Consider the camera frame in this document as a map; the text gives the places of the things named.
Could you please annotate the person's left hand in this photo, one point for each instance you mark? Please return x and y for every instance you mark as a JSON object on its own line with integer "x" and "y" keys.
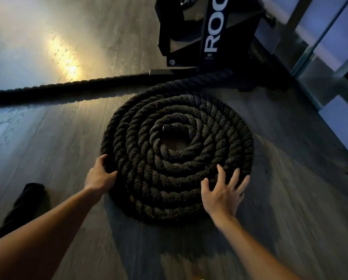
{"x": 99, "y": 179}

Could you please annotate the black gym rack base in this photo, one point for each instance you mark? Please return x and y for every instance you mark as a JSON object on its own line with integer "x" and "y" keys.
{"x": 238, "y": 32}

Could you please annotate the metal window frame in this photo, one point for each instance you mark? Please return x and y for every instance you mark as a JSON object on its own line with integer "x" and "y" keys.
{"x": 331, "y": 87}

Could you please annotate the person's left forearm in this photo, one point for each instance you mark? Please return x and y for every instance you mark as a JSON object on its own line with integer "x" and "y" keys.
{"x": 40, "y": 239}

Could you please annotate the person's right hand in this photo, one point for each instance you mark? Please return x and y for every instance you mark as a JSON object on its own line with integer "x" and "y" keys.
{"x": 223, "y": 201}

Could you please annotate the person's right forearm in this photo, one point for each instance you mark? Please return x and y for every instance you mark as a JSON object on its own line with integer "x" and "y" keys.
{"x": 255, "y": 253}

